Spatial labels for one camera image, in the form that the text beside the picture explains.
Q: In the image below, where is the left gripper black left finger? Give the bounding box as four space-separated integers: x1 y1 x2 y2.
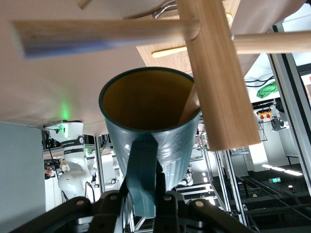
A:
14 181 133 233

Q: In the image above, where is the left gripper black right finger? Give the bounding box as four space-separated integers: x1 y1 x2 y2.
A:
155 168 256 233

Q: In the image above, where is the dark teal cup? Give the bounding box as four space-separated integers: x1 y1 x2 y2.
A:
99 67 202 218

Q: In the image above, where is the wooden mug tree rack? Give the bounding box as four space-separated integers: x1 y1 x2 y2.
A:
11 0 311 151

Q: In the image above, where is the green crumpled cloth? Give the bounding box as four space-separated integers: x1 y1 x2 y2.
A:
257 81 279 99

